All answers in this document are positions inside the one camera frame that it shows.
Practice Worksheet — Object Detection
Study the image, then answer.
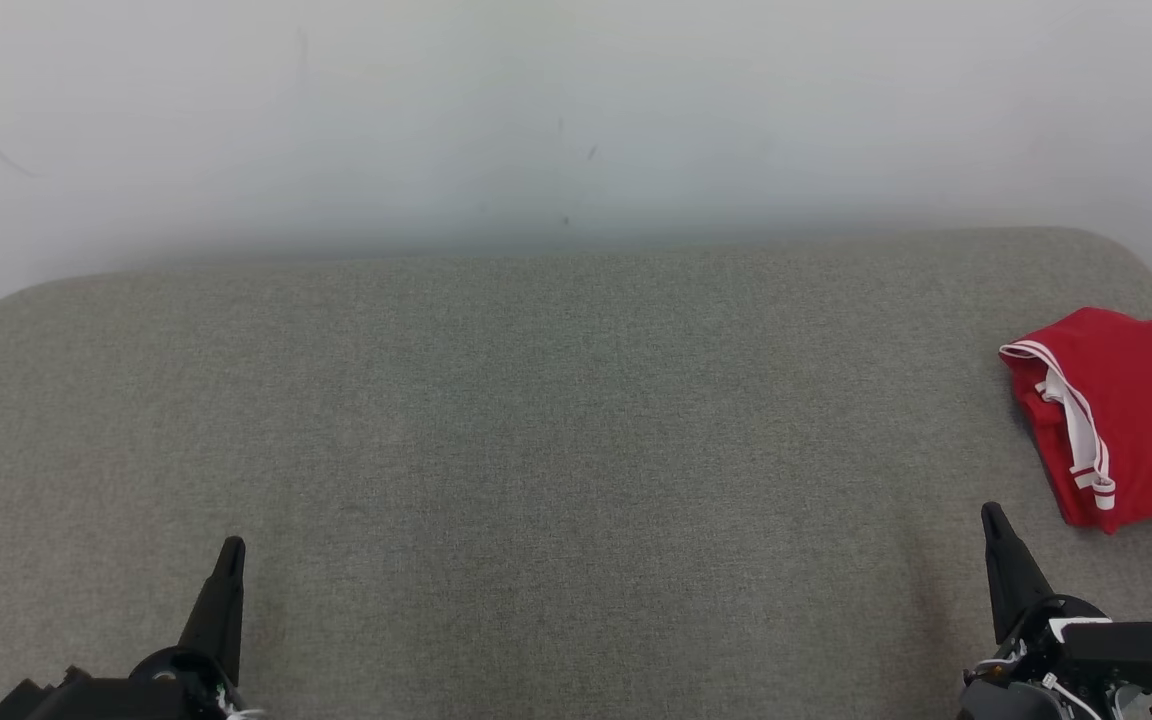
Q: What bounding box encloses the red white basketball jersey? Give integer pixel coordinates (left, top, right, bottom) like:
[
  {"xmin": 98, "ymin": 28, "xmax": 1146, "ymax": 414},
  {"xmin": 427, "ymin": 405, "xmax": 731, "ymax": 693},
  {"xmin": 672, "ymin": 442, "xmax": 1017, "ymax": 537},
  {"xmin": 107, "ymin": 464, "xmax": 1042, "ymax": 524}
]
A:
[{"xmin": 998, "ymin": 306, "xmax": 1152, "ymax": 535}]

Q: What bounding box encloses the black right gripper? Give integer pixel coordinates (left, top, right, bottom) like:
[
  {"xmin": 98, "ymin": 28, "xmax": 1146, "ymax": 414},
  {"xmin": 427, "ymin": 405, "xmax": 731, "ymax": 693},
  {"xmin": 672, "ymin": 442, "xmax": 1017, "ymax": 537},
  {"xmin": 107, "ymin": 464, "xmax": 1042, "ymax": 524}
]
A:
[{"xmin": 956, "ymin": 501, "xmax": 1152, "ymax": 720}]

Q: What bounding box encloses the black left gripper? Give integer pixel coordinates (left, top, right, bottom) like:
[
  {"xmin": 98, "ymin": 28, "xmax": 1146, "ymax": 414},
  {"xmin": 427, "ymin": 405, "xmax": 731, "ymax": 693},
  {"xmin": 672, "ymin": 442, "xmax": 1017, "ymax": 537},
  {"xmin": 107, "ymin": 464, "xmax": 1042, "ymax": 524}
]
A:
[{"xmin": 0, "ymin": 536, "xmax": 249, "ymax": 720}]

